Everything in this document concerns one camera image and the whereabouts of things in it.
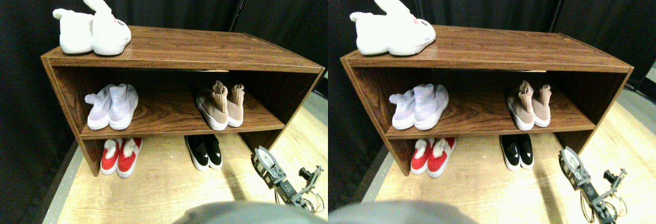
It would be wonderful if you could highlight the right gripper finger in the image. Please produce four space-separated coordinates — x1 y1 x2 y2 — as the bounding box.
251 146 286 190
558 147 592 191

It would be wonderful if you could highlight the black shoe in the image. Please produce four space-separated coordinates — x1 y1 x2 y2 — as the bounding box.
184 135 211 171
500 135 522 171
204 134 223 170
517 134 535 170

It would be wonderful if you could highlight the beige shoe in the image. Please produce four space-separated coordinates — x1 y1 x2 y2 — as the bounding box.
507 81 536 131
227 84 245 128
532 85 552 128
196 80 229 131

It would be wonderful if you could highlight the red shoe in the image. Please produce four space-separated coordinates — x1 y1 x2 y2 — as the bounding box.
117 138 144 178
100 139 124 175
427 138 457 178
411 139 434 175

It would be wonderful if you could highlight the brown shoe rack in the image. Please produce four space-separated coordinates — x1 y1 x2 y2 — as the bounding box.
340 25 634 177
41 26 326 177

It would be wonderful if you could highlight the white shoe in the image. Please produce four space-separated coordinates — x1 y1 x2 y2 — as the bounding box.
350 12 393 56
81 0 132 56
53 9 94 54
374 0 437 56

